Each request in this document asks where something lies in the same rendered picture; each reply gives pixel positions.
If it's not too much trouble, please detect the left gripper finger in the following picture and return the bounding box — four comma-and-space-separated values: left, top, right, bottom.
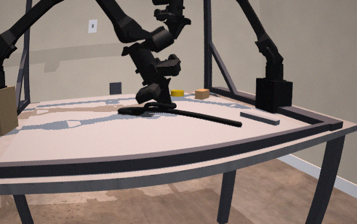
174, 23, 186, 39
163, 21, 180, 37

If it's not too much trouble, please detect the black rope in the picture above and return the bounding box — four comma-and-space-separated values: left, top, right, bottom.
118, 102, 242, 127

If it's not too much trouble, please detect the grey rectangular bar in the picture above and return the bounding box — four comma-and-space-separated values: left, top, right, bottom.
240, 111, 280, 126

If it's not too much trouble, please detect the small orange block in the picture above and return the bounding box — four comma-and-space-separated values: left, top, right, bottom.
195, 89, 210, 100

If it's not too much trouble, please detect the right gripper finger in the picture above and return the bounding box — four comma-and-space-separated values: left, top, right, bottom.
162, 78, 171, 103
154, 85, 170, 104

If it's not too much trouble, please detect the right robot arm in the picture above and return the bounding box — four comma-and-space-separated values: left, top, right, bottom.
0, 0, 181, 89

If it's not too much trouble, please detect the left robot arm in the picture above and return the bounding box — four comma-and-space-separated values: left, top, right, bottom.
152, 0, 286, 82

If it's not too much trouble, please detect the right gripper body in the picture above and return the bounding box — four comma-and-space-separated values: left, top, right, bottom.
135, 57, 167, 104

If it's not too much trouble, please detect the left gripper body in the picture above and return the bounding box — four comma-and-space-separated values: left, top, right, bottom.
157, 3, 191, 25

